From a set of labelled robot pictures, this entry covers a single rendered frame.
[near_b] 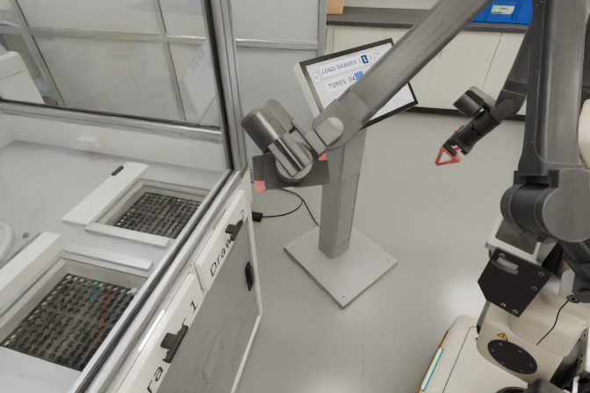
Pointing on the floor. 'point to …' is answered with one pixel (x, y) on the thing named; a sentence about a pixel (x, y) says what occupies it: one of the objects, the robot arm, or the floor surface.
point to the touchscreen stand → (341, 233)
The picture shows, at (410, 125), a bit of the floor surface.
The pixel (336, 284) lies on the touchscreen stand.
